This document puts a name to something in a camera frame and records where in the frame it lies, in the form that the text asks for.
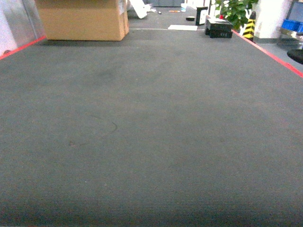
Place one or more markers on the large cardboard box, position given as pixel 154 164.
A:
pixel 84 20

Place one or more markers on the black round stool seat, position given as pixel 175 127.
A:
pixel 296 55

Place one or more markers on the white flat sheet on floor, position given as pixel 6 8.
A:
pixel 182 28

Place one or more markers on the yellow black striped bollard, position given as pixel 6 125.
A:
pixel 250 27

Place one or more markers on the white leaning board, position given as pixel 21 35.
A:
pixel 138 6

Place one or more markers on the green potted plant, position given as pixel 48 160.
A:
pixel 235 11

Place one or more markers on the blue crate at far right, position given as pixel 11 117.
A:
pixel 292 25

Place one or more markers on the black white upright box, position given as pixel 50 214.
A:
pixel 201 13

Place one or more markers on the black equipment case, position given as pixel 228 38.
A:
pixel 218 28

